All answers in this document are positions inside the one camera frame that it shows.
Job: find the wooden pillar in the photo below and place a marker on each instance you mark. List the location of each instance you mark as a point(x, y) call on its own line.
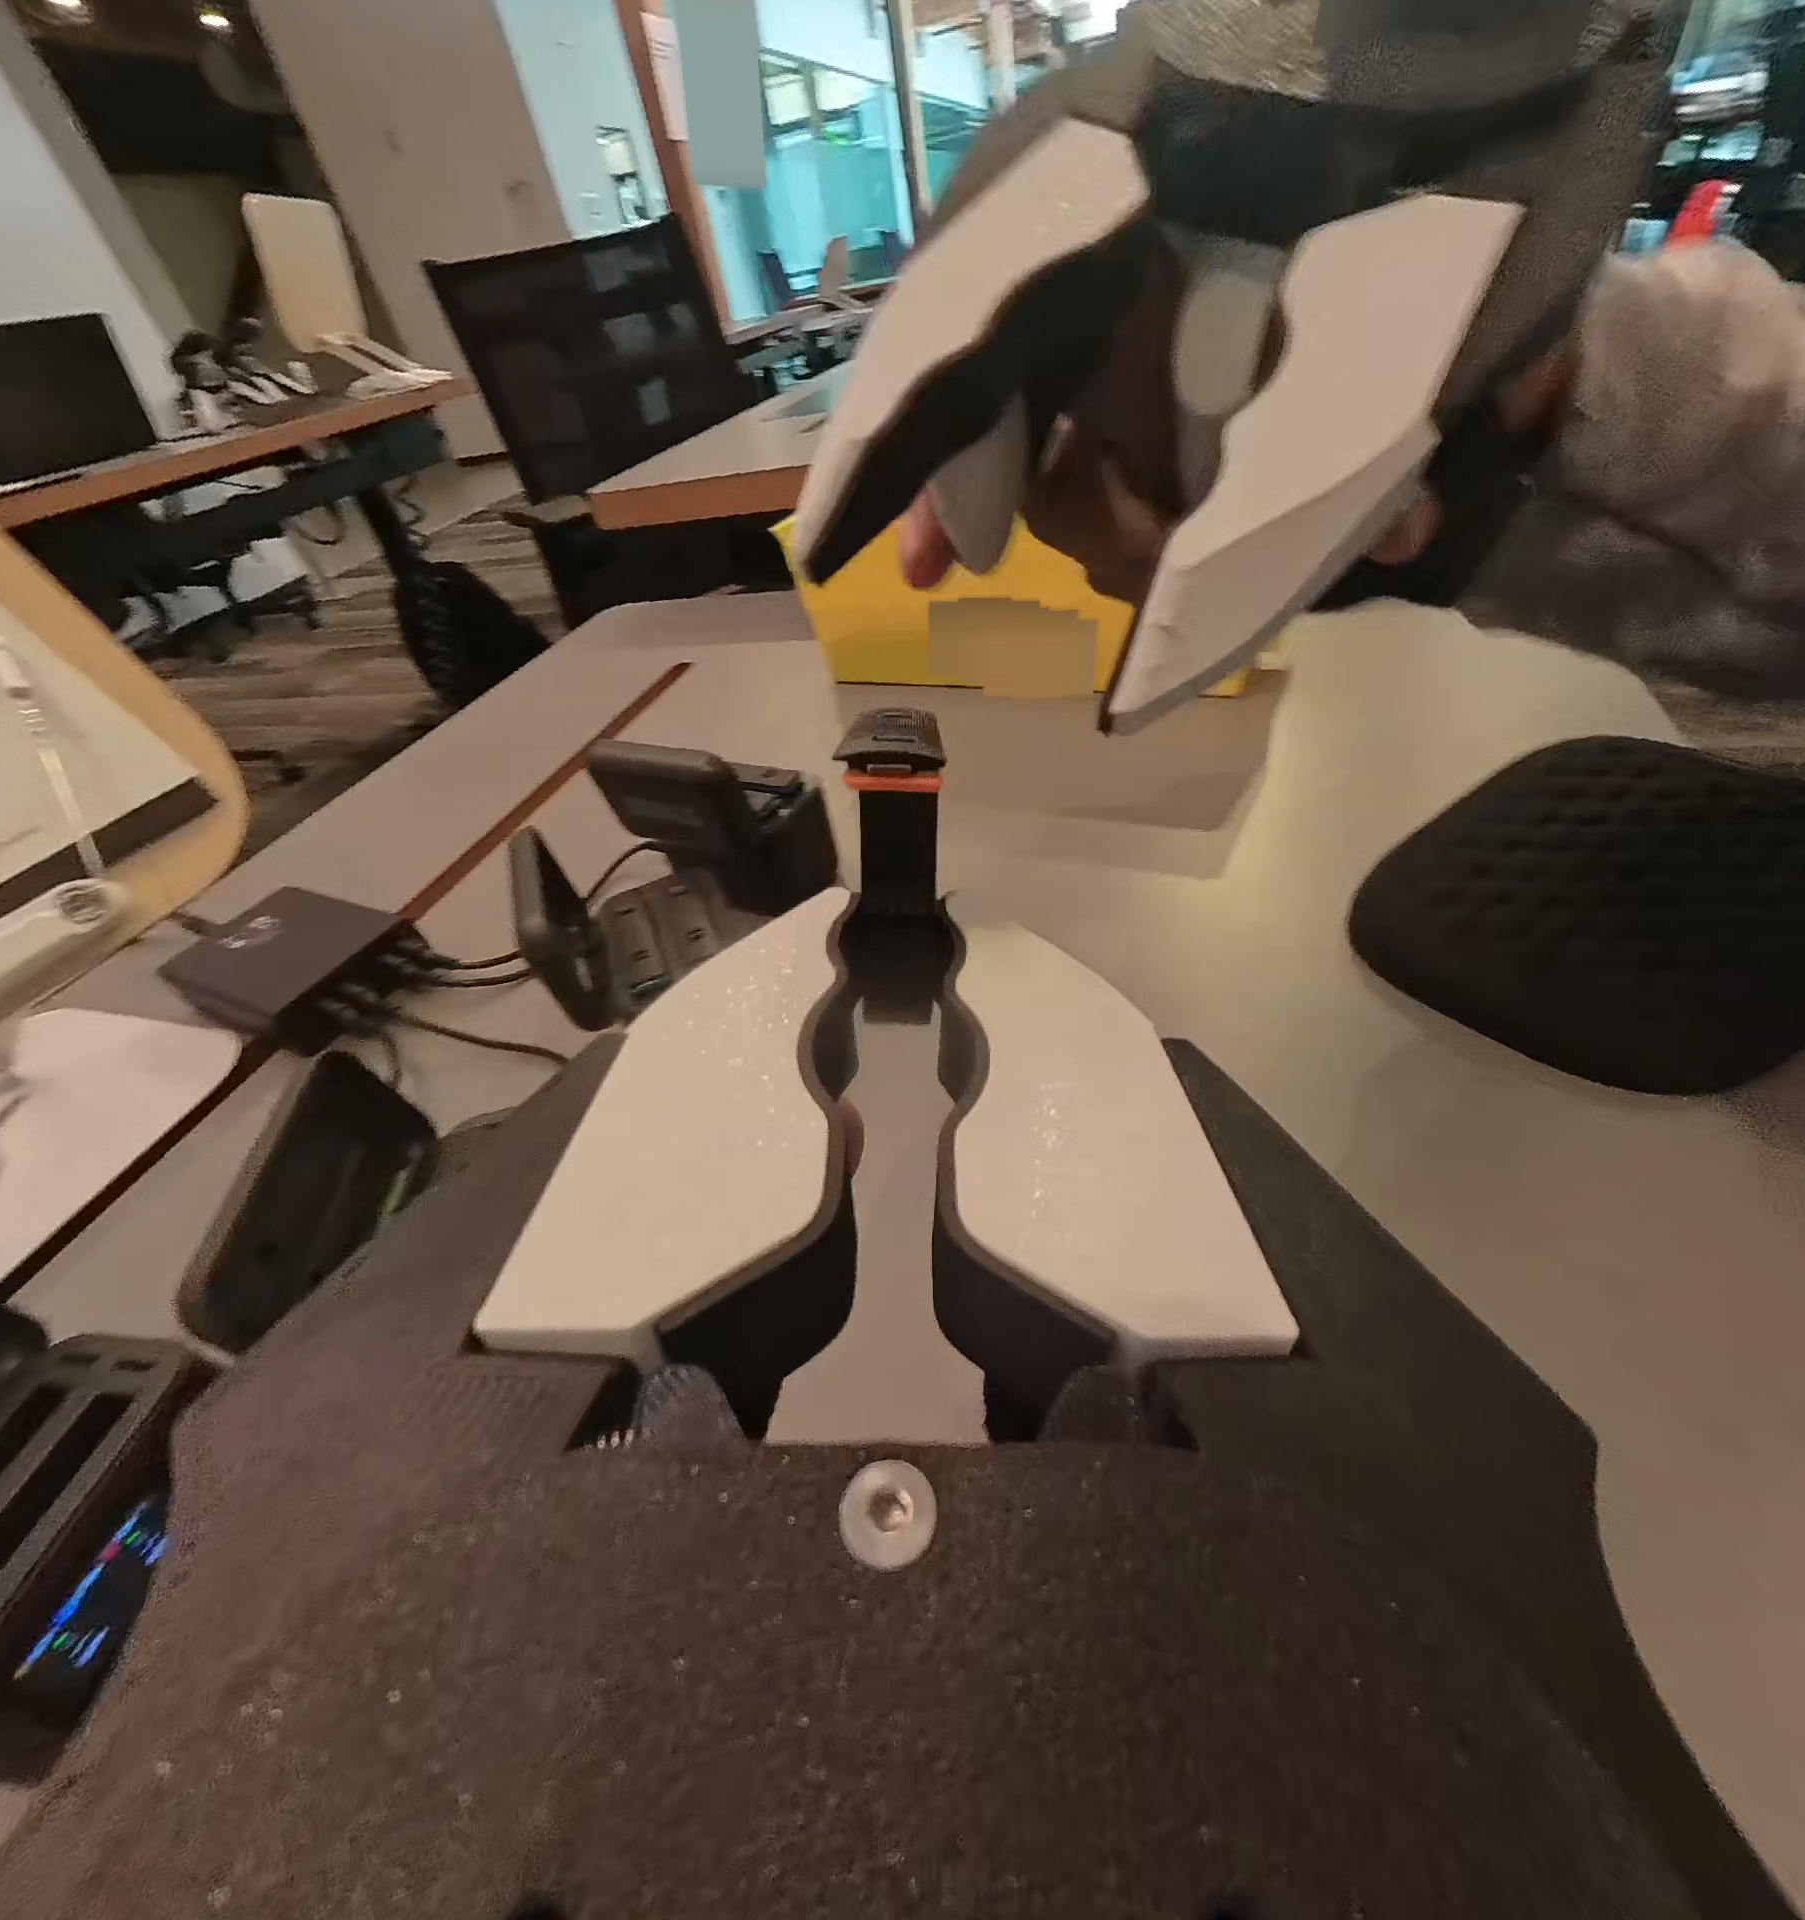
point(699, 256)

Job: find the printed instruction sheet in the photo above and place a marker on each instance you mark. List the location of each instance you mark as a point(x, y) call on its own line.
point(32, 810)

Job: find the black and white tools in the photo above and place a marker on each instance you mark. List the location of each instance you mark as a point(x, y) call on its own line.
point(229, 378)

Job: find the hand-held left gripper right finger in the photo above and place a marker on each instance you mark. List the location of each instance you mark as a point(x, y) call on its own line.
point(1125, 1186)

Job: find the yellow plastic bin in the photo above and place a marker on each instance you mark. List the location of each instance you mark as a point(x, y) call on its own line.
point(872, 640)

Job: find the person's right hand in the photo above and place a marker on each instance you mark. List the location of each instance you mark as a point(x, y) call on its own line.
point(1112, 482)

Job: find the small black bag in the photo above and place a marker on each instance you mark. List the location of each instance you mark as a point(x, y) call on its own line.
point(466, 631)

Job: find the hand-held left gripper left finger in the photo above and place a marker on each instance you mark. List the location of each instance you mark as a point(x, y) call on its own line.
point(648, 1186)

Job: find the black battery charger case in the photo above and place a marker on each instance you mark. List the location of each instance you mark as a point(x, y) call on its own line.
point(540, 918)
point(782, 856)
point(302, 1201)
point(32, 1427)

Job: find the long wooden table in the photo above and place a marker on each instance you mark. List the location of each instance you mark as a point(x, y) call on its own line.
point(708, 482)

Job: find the wooden office desk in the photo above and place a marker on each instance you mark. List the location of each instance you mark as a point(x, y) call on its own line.
point(244, 451)

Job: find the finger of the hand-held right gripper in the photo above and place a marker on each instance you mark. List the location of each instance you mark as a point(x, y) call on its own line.
point(1337, 423)
point(978, 299)

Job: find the dark rounded object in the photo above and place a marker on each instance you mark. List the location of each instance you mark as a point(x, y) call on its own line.
point(1592, 903)

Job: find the black power adapter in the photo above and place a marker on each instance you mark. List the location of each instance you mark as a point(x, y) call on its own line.
point(272, 946)

